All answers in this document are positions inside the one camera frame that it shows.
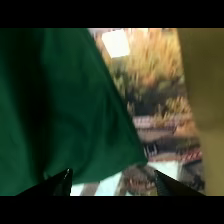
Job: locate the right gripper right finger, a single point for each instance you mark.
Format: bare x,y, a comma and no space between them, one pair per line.
168,187

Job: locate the brown garment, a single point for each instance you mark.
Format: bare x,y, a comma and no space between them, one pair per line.
210,100

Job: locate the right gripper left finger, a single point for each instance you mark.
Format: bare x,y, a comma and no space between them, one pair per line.
60,186

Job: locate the green T-shirt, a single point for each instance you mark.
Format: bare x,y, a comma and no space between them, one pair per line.
60,106

